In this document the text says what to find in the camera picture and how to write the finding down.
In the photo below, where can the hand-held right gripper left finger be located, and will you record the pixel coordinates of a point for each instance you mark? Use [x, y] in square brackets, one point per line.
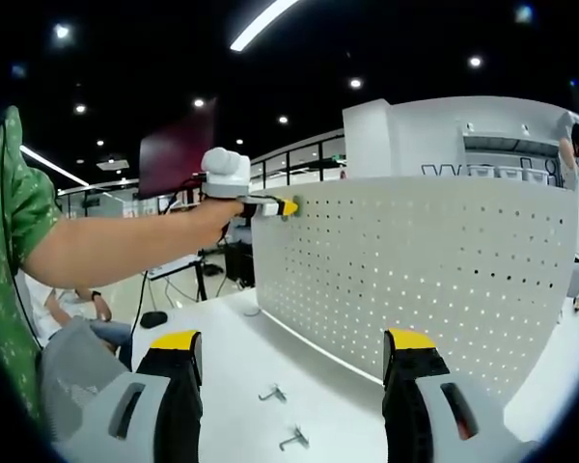
[173, 410]

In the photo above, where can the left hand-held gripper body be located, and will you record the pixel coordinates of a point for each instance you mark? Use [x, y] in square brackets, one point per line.
[227, 176]

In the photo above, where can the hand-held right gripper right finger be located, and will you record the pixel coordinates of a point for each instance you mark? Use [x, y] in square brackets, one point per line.
[410, 410]

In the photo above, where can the grey metal hook assembly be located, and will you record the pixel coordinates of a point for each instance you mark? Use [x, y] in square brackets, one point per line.
[272, 393]
[294, 438]

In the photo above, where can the white perforated mounting plate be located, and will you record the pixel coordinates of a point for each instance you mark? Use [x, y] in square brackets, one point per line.
[415, 270]

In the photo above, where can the person's left hand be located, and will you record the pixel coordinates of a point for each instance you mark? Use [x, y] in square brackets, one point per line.
[219, 214]

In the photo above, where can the dark red hanging screen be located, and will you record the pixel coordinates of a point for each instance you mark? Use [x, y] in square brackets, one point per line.
[173, 149]

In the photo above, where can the black computer tower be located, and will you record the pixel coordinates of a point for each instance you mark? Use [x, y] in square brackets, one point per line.
[239, 265]

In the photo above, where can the black computer mouse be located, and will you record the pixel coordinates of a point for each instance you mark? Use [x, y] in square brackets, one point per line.
[153, 319]

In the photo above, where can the grey mesh chair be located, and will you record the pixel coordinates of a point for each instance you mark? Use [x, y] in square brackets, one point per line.
[77, 371]

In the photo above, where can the round ceiling spotlights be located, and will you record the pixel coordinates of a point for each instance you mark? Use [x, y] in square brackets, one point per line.
[355, 83]

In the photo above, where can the long ceiling strip light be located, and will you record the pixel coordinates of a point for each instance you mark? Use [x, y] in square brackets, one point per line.
[265, 24]

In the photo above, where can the white storage bin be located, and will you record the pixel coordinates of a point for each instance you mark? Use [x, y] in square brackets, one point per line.
[536, 176]
[480, 171]
[507, 172]

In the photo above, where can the metal shelf rack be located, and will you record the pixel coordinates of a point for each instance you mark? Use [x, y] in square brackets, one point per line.
[511, 144]

